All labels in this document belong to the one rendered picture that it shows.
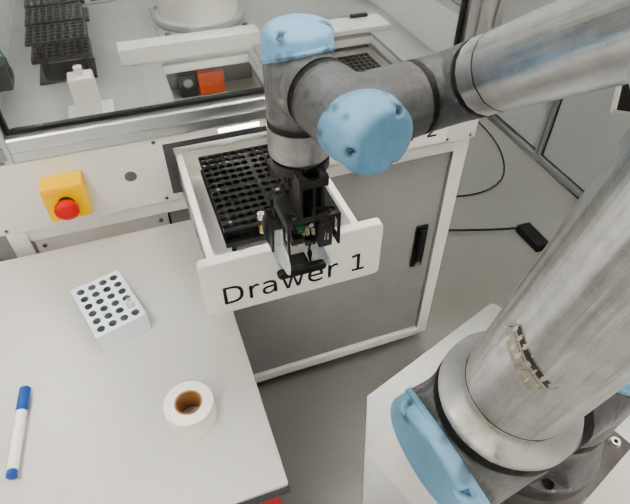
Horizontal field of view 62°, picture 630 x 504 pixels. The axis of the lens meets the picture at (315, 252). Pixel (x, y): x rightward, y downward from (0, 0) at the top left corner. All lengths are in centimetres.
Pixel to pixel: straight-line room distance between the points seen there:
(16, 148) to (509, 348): 86
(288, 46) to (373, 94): 11
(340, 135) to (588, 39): 20
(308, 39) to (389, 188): 79
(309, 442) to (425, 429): 120
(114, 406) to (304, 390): 94
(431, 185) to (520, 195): 124
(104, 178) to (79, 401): 41
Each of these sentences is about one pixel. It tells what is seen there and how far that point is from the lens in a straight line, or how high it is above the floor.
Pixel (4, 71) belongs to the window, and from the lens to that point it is 99.
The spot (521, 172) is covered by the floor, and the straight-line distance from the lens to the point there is 271.
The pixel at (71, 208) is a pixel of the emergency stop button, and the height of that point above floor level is 88.
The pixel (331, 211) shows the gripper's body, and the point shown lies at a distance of 67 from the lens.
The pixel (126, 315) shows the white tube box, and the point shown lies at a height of 80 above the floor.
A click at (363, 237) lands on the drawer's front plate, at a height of 91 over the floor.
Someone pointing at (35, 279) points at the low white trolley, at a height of 76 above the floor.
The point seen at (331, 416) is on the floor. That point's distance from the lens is 167.
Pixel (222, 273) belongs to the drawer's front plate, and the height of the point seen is 91.
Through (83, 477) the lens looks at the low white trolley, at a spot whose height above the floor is 76.
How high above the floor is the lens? 146
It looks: 44 degrees down
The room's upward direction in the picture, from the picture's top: straight up
